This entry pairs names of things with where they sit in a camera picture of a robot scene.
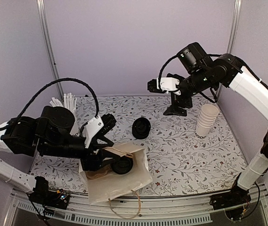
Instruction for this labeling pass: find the stack of black lids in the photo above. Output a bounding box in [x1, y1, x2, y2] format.
[132, 117, 151, 139]

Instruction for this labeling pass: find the black plastic cup lid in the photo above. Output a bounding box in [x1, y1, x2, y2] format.
[110, 157, 133, 175]

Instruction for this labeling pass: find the metal front rail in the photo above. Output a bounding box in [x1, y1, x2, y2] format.
[4, 183, 268, 226]

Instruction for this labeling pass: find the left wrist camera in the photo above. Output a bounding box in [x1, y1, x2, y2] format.
[79, 114, 116, 150]

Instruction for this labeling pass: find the left aluminium frame post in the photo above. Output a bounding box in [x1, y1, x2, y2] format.
[36, 0, 59, 80]

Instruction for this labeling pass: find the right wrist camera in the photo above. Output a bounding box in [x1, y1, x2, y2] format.
[147, 77, 181, 96]

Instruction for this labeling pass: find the brown cardboard cup carrier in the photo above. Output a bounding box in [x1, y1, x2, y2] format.
[86, 168, 111, 180]

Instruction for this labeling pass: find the floral patterned table mat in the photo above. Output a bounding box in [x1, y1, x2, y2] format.
[30, 95, 251, 197]

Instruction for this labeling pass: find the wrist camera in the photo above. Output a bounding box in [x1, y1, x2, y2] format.
[79, 114, 116, 150]
[147, 77, 181, 96]

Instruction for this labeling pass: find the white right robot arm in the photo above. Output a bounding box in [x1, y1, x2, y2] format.
[155, 42, 268, 205]

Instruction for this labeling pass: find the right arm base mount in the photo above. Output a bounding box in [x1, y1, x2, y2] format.
[210, 186, 251, 221]

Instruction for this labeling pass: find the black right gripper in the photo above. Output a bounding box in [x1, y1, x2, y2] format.
[162, 68, 213, 116]

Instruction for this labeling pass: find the aluminium frame post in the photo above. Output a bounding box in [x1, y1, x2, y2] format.
[36, 0, 59, 80]
[215, 0, 243, 99]

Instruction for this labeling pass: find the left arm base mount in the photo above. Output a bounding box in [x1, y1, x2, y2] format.
[29, 187, 70, 210]

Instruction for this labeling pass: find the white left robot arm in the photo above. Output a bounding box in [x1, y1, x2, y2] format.
[0, 106, 133, 204]

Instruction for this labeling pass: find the stack of white paper cups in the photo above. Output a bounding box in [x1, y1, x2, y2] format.
[195, 104, 219, 139]

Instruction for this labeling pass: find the cup of white straws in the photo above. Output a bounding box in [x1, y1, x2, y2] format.
[49, 93, 80, 136]

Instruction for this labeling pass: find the cream paper bag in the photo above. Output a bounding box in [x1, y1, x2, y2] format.
[78, 142, 153, 220]

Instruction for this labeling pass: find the right aluminium frame post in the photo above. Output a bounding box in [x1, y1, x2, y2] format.
[215, 0, 243, 99]

